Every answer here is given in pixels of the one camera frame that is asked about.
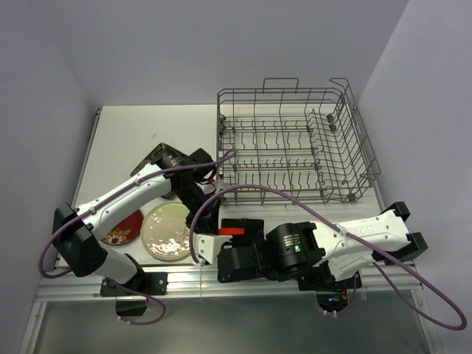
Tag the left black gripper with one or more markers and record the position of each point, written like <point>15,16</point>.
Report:
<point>206,221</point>

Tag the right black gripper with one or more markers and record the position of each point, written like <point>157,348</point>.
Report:
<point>254,229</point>

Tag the orange bowl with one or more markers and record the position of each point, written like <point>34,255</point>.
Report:
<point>231,231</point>

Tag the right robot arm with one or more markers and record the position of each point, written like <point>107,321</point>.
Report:
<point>318,257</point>

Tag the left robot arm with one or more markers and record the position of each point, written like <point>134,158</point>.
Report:
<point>77,231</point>

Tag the cream green round plate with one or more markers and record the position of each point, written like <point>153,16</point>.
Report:
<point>164,233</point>

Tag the red floral small plate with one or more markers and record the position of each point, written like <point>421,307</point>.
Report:
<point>125,231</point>

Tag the black square floral plate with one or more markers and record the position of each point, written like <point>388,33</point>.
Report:
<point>151,157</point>

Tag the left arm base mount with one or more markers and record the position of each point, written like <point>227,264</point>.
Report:
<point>138,295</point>

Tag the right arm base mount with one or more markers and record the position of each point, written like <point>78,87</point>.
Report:
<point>332,298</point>

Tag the grey wire dish rack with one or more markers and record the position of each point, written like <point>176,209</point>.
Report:
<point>310,143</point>

